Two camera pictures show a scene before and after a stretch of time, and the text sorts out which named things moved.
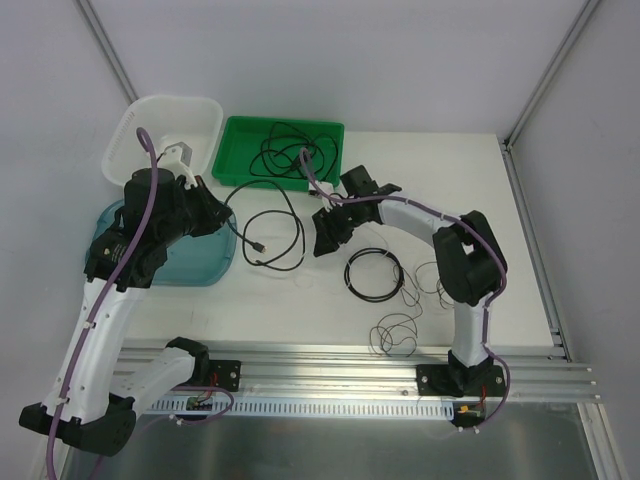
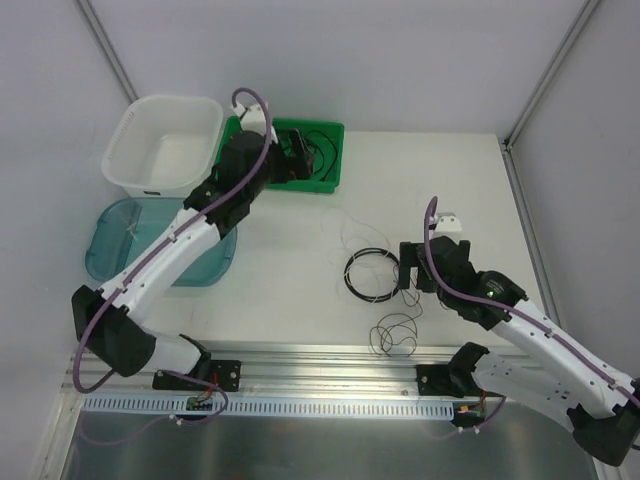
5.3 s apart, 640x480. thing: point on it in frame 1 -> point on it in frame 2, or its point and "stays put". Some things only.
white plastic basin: x=169 y=119 stays put
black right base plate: x=460 y=381 stays put
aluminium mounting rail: x=537 y=370 stays put
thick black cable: x=373 y=299 stays put
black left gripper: x=209 y=206 -> x=292 y=157
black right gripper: x=335 y=223 -> x=417 y=265
